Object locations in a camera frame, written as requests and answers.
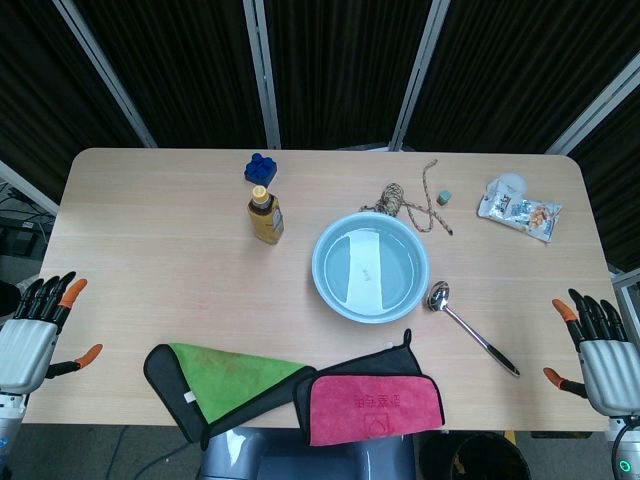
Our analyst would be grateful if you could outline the white snack bag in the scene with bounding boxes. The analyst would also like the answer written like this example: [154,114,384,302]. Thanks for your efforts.
[476,177,564,245]

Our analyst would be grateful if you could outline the pink and black cloth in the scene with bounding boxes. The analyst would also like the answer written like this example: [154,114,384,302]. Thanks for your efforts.
[292,328,446,448]

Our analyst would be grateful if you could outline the metal ladle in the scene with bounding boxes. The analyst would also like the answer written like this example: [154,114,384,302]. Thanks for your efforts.
[425,280,521,378]

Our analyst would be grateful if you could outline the blue toy building brick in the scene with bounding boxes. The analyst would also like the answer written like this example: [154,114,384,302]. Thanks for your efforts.
[243,152,279,185]

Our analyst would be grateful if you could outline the yellow tea bottle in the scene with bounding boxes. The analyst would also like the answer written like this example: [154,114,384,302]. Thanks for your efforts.
[246,184,286,246]

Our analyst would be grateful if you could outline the light blue bowl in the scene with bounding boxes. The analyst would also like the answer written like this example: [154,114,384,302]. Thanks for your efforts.
[311,211,431,324]

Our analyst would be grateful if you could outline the grey robot torso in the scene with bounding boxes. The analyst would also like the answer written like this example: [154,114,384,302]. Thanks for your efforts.
[199,427,417,480]

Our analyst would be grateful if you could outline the grey metal rack corner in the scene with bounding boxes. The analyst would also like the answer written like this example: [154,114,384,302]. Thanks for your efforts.
[612,269,640,326]

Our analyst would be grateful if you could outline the grey partition post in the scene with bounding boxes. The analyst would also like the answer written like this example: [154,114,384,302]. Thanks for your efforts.
[544,64,640,155]
[52,0,159,149]
[0,159,60,215]
[388,0,454,152]
[243,0,282,150]

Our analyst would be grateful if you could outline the green and black cloth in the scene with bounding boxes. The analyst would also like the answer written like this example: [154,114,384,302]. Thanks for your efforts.
[143,342,317,451]

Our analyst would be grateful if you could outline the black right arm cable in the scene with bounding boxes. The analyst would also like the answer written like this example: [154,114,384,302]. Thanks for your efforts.
[612,422,633,480]

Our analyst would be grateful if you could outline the brown braided rope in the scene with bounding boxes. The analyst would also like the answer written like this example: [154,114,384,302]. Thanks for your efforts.
[358,159,456,236]

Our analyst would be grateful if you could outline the black trash bin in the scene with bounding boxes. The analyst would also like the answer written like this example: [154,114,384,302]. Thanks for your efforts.
[449,432,531,480]

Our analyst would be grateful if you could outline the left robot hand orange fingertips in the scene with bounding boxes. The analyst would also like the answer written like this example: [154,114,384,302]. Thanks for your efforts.
[0,271,104,396]

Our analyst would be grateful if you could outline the white round plastic lid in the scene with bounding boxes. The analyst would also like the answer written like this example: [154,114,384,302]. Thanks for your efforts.
[499,172,529,197]

